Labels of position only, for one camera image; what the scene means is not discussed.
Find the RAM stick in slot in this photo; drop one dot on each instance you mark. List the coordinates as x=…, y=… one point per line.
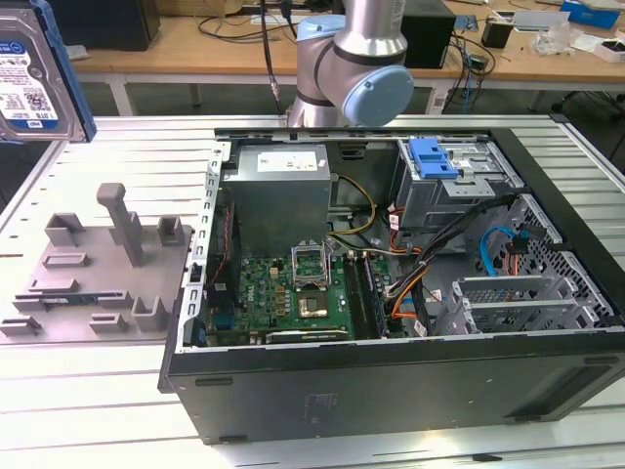
x=375, y=298

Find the crumpled white plastic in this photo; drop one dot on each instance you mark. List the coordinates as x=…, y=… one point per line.
x=78, y=51

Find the blue cardboard box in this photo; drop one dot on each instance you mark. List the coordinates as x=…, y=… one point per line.
x=586, y=11

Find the white box with black part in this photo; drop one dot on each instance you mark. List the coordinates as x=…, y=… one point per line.
x=610, y=51

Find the green motherboard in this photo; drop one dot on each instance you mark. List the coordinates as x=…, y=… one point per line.
x=263, y=293

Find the CPU socket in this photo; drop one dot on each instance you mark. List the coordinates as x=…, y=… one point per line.
x=312, y=305

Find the black computer tower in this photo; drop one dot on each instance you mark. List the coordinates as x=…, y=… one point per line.
x=429, y=34

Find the clear plastic bags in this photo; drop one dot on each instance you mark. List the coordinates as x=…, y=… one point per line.
x=556, y=41

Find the small black open box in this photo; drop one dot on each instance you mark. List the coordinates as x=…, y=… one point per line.
x=497, y=31

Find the black RAM slot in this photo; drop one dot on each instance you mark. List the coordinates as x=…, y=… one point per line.
x=355, y=293

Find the grey parts rack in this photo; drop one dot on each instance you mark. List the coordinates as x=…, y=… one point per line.
x=97, y=273

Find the black graphics card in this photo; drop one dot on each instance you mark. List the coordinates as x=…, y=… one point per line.
x=307, y=336

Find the metal drive cage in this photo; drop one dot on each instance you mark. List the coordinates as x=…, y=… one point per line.
x=439, y=205

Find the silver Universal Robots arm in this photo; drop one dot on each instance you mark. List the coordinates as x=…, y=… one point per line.
x=361, y=29

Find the RAM stick on rack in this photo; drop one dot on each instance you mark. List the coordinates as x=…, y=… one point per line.
x=61, y=299

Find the small black clip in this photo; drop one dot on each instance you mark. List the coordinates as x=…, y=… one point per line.
x=487, y=457

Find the grey power supply unit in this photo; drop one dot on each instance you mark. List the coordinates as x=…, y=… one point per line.
x=273, y=205

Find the blue drive latch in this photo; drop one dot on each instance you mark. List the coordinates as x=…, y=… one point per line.
x=432, y=158

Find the hard disk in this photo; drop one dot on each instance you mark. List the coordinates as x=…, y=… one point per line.
x=29, y=73

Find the metal disk bay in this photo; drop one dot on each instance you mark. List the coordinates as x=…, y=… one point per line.
x=508, y=293

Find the black PC case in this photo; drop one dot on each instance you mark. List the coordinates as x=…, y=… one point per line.
x=390, y=391

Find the large black box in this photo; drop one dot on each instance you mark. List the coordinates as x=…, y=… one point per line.
x=112, y=24

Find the wooden desk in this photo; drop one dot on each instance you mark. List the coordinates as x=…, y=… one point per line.
x=171, y=49

